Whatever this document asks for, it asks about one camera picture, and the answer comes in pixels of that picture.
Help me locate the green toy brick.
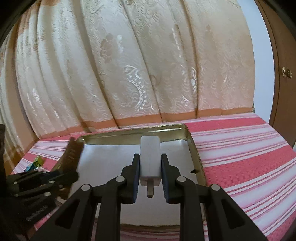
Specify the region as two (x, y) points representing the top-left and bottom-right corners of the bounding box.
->
(33, 155), (45, 168)

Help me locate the cream floral curtain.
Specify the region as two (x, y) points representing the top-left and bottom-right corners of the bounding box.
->
(1, 1), (255, 162)

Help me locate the blue toy brick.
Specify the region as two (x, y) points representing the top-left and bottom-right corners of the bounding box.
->
(25, 163), (37, 172)

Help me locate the white charger plug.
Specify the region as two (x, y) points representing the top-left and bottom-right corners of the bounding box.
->
(139, 136), (162, 198)

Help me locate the brass door knob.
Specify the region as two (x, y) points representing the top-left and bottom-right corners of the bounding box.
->
(281, 67), (292, 78)

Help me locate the red white striped tablecloth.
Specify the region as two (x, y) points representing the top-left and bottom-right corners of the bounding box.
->
(11, 113), (295, 240)

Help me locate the white paper tray liner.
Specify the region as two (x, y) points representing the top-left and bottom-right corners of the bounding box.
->
(70, 140), (197, 226)

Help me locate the gold metal tin tray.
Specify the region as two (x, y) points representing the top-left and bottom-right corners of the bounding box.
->
(69, 124), (207, 230)

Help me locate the brown wooden comb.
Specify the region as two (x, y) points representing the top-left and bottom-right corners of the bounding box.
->
(51, 137), (84, 173)

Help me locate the brown wooden door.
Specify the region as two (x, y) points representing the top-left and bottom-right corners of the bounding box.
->
(256, 1), (295, 147)

